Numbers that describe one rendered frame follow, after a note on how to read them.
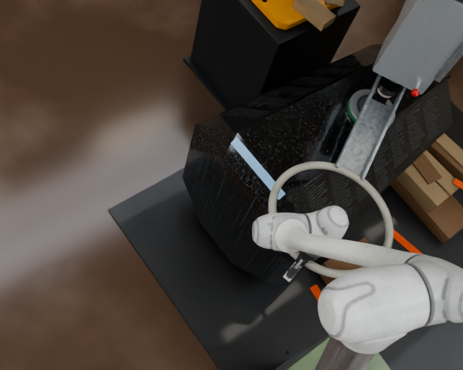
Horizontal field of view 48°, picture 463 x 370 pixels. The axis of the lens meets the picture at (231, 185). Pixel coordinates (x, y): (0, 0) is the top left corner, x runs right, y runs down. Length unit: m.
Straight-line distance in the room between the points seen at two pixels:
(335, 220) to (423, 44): 0.77
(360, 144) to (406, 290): 1.19
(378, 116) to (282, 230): 0.90
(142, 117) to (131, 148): 0.23
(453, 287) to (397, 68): 1.18
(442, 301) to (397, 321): 0.10
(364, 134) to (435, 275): 1.17
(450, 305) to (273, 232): 0.60
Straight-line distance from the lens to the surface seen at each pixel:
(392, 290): 1.06
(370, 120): 2.24
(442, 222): 3.28
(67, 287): 2.70
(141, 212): 2.83
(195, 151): 2.37
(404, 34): 2.02
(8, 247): 2.81
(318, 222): 1.59
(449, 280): 1.13
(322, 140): 2.26
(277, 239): 1.52
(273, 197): 1.91
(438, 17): 1.96
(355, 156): 2.16
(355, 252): 1.38
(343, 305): 1.04
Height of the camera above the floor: 2.57
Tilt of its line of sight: 59 degrees down
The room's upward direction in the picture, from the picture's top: 23 degrees clockwise
